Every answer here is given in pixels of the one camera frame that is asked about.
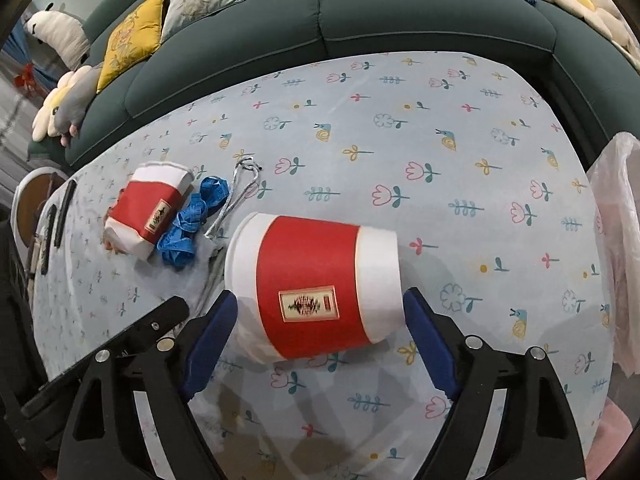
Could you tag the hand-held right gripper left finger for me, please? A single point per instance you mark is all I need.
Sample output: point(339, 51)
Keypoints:
point(210, 350)

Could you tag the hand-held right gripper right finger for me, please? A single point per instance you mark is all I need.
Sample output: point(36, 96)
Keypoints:
point(430, 342)

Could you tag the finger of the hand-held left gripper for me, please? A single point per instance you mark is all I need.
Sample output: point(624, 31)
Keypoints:
point(145, 327)

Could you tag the small red paper cup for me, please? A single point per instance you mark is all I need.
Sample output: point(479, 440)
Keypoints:
point(145, 205)

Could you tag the large red paper cup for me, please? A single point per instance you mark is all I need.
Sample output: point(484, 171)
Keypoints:
point(310, 270)

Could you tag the trash bin with white bag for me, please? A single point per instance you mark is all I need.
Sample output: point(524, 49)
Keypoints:
point(620, 240)

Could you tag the blue ribbon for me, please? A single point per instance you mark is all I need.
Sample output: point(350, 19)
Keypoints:
point(180, 235)

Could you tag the slim black remote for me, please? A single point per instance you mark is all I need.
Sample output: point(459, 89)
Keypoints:
point(65, 212)

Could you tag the floral light blue tablecloth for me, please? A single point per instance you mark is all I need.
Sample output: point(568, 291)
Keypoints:
point(450, 135)

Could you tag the grey plush toy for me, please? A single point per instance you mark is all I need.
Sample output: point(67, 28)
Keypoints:
point(76, 100)

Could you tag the small white flower cushion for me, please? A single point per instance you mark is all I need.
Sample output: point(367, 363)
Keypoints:
point(49, 105)

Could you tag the white sheer curtain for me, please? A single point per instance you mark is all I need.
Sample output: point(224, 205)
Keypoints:
point(12, 115)

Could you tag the red curtain bow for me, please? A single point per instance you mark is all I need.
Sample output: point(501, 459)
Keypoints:
point(25, 77)

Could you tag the small yellow embroidered pillow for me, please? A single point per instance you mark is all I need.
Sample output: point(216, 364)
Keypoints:
point(130, 40)

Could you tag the white panda plush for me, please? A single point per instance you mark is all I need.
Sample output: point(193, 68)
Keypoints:
point(60, 35)

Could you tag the dark green sofa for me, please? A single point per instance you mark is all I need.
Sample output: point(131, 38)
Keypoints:
point(425, 15)

